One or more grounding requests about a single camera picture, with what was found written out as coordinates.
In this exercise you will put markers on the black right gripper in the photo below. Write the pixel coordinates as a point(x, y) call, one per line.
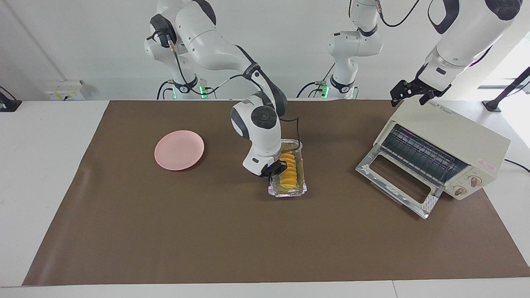
point(276, 169)

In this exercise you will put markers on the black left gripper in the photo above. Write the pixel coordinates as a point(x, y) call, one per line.
point(422, 85)

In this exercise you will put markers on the sliced orange bread loaf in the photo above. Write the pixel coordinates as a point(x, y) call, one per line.
point(288, 176)

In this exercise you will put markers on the aluminium foil tray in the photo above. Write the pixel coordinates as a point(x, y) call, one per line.
point(304, 174)

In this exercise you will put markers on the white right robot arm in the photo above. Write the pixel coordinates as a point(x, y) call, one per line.
point(207, 45)

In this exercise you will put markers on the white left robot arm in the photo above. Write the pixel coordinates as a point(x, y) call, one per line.
point(468, 37)

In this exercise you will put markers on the white toaster oven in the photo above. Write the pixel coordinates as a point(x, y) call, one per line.
point(455, 132)

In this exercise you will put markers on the glass oven door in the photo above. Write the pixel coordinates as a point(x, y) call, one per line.
point(368, 169)

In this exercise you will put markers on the beige oven knob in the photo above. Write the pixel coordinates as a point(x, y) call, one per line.
point(459, 191)
point(475, 181)

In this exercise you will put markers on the tall black stand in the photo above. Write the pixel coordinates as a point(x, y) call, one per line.
point(492, 105)

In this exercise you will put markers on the brown table mat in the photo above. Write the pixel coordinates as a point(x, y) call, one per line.
point(207, 231)

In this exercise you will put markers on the pink plate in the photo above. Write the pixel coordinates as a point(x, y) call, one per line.
point(179, 151)

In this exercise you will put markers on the short black stand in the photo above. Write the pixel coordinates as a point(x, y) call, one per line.
point(8, 104)

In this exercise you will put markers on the white wall power socket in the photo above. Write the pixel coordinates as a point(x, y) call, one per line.
point(66, 92)

